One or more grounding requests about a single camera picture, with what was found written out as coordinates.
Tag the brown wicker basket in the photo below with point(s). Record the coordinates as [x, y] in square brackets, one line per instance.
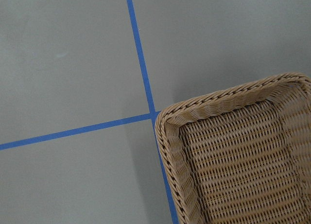
[241, 155]

